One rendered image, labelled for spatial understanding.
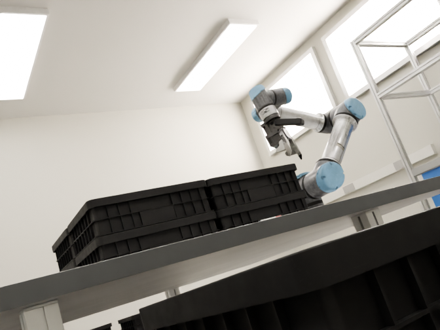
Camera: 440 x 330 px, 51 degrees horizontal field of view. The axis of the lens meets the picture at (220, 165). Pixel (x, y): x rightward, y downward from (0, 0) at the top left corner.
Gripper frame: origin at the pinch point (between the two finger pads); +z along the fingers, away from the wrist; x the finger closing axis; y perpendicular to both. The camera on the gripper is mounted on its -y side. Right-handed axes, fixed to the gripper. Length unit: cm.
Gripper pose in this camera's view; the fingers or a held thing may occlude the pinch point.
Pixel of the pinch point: (298, 157)
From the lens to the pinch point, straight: 189.4
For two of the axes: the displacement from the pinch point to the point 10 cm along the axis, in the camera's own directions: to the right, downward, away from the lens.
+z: 4.1, 8.6, -3.0
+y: -7.9, 5.0, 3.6
